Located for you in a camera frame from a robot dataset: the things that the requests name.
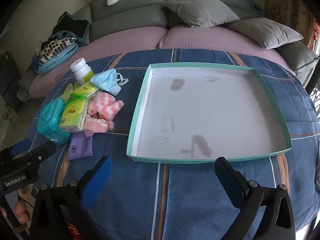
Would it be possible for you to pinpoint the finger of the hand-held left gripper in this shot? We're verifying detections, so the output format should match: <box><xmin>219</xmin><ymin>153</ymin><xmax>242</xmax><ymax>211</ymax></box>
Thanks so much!
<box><xmin>0</xmin><ymin>142</ymin><xmax>57</xmax><ymax>171</ymax></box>
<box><xmin>0</xmin><ymin>139</ymin><xmax>32</xmax><ymax>156</ymax></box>

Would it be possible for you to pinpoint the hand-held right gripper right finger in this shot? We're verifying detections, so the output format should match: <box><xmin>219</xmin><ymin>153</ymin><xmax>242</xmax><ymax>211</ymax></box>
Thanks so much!
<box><xmin>214</xmin><ymin>157</ymin><xmax>296</xmax><ymax>240</ymax></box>

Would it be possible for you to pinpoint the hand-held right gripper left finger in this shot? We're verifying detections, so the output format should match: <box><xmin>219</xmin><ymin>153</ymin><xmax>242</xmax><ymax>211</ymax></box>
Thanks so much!
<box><xmin>29</xmin><ymin>156</ymin><xmax>113</xmax><ymax>240</ymax></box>

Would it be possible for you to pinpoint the green tissue pack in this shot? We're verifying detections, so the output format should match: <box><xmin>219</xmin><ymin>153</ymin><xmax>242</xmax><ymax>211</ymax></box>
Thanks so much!
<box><xmin>59</xmin><ymin>97</ymin><xmax>88</xmax><ymax>132</ymax></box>
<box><xmin>71</xmin><ymin>81</ymin><xmax>99</xmax><ymax>100</ymax></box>

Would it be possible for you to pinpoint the pink lace cloth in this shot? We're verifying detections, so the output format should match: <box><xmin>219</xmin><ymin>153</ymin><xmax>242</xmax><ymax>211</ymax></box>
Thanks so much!
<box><xmin>83</xmin><ymin>112</ymin><xmax>115</xmax><ymax>137</ymax></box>

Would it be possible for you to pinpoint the light green cloth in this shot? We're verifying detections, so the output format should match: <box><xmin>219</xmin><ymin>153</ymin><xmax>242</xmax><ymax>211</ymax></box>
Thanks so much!
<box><xmin>60</xmin><ymin>81</ymin><xmax>80</xmax><ymax>105</ymax></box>

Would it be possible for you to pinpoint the teal-rimmed white box tray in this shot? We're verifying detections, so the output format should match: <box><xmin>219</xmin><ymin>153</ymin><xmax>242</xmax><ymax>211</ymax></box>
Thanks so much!
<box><xmin>126</xmin><ymin>63</ymin><xmax>293</xmax><ymax>164</ymax></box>

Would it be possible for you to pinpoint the pink white fuzzy towel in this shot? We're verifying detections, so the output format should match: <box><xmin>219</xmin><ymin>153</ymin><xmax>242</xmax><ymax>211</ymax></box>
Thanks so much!
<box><xmin>87</xmin><ymin>92</ymin><xmax>125</xmax><ymax>120</ymax></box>

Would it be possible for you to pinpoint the blue face mask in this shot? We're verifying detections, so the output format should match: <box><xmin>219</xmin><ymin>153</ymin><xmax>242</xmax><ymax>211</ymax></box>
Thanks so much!
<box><xmin>90</xmin><ymin>69</ymin><xmax>129</xmax><ymax>95</ymax></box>

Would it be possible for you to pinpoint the person's left hand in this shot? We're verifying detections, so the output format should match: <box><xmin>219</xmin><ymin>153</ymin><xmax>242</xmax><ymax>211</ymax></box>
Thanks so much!
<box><xmin>0</xmin><ymin>186</ymin><xmax>33</xmax><ymax>230</ymax></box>

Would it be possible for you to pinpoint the teal wet wipes pack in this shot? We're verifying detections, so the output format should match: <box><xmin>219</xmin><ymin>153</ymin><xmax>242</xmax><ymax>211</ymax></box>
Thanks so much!
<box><xmin>37</xmin><ymin>97</ymin><xmax>73</xmax><ymax>145</ymax></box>

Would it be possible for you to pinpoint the purple packet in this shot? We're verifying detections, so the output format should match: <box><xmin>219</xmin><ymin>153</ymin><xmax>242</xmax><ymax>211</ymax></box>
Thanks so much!
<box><xmin>68</xmin><ymin>132</ymin><xmax>94</xmax><ymax>160</ymax></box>

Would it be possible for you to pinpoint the blue plaid blanket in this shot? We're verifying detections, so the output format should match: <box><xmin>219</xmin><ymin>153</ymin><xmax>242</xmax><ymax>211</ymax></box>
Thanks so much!
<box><xmin>30</xmin><ymin>47</ymin><xmax>320</xmax><ymax>240</ymax></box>

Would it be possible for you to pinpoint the dark grey cabinet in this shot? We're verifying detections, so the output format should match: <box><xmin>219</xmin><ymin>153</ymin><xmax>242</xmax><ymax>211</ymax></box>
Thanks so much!
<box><xmin>0</xmin><ymin>52</ymin><xmax>22</xmax><ymax>112</ymax></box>

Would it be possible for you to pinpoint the light blue cushion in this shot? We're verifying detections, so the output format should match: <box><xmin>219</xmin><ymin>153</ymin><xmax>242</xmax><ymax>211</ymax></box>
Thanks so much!
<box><xmin>37</xmin><ymin>41</ymin><xmax>79</xmax><ymax>74</ymax></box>

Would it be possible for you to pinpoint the white pill bottle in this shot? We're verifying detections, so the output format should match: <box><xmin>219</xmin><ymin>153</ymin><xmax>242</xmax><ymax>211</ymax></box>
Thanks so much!
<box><xmin>70</xmin><ymin>58</ymin><xmax>95</xmax><ymax>85</ymax></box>

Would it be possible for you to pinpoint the black white patterned cushion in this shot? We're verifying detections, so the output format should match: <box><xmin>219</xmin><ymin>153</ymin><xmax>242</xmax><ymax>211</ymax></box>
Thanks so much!
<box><xmin>39</xmin><ymin>36</ymin><xmax>77</xmax><ymax>65</ymax></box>

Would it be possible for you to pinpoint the black teal bag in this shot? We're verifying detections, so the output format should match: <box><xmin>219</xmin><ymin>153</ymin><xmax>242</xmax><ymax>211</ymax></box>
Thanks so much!
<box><xmin>51</xmin><ymin>11</ymin><xmax>92</xmax><ymax>47</ymax></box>

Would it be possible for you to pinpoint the grey pillow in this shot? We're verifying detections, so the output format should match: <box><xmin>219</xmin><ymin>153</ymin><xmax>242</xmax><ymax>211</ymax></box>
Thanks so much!
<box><xmin>225</xmin><ymin>17</ymin><xmax>304</xmax><ymax>50</ymax></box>
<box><xmin>164</xmin><ymin>0</ymin><xmax>240</xmax><ymax>27</ymax></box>

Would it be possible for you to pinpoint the grey sofa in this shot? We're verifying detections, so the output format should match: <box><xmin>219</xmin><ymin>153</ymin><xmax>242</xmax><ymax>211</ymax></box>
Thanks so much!
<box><xmin>72</xmin><ymin>0</ymin><xmax>320</xmax><ymax>85</ymax></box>

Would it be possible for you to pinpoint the teal fabric piece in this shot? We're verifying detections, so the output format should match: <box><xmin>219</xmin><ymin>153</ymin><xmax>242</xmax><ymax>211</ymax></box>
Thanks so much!
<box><xmin>251</xmin><ymin>1</ymin><xmax>263</xmax><ymax>15</ymax></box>

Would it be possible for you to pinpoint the floral beige curtain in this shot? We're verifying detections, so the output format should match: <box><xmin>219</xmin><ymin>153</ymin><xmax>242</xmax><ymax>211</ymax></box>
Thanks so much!
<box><xmin>264</xmin><ymin>0</ymin><xmax>317</xmax><ymax>34</ymax></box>

